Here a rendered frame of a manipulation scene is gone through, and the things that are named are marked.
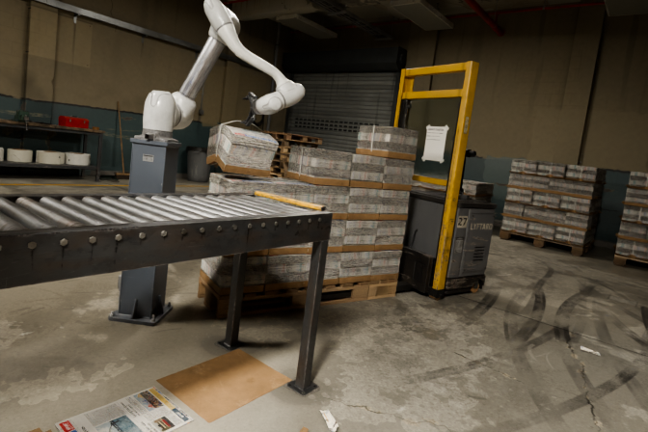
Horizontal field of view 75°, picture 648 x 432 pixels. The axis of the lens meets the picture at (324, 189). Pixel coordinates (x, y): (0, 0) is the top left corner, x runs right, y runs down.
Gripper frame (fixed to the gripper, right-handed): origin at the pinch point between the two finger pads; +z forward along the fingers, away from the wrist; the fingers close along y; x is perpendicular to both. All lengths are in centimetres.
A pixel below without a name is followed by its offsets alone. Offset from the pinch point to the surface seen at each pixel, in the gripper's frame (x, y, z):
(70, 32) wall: -65, -182, 640
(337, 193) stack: 66, 46, -12
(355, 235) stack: 88, 75, -10
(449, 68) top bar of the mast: 160, -58, -19
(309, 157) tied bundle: 47, 24, -4
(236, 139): -11.1, 19.8, -19.3
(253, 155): 1.1, 27.6, -16.1
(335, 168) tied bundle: 62, 29, -13
